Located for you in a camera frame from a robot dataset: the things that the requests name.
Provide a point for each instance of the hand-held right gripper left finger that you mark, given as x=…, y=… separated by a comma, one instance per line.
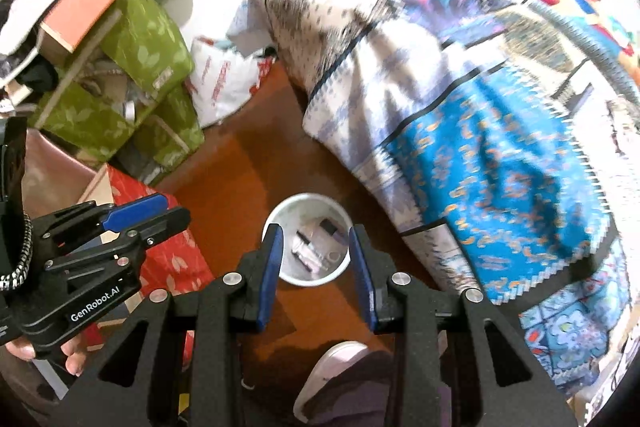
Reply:
x=270, y=279

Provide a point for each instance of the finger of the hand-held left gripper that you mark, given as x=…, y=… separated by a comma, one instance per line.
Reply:
x=135, y=211
x=160, y=224

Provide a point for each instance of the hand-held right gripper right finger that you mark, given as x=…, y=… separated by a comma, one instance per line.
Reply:
x=362, y=279

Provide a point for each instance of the white tube black cap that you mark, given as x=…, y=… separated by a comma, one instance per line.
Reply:
x=306, y=243

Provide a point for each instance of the small black box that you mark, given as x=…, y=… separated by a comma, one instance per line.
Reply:
x=327, y=226

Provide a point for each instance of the white plastic bin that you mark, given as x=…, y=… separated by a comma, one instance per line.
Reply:
x=305, y=202

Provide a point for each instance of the person's left hand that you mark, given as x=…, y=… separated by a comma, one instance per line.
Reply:
x=75, y=359

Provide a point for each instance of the red patterned box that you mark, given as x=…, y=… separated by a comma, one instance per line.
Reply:
x=165, y=257

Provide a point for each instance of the brown leather seat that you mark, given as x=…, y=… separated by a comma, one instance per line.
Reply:
x=55, y=172

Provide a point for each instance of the green leaf-print box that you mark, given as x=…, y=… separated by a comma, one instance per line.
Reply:
x=145, y=42
x=95, y=122

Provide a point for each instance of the person's white shoe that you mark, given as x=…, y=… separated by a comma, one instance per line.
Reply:
x=327, y=372

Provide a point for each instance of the white red-print plastic bag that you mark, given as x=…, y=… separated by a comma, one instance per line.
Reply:
x=225, y=77

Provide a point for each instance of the blue patterned patchwork blanket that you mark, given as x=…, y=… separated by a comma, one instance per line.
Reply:
x=475, y=147

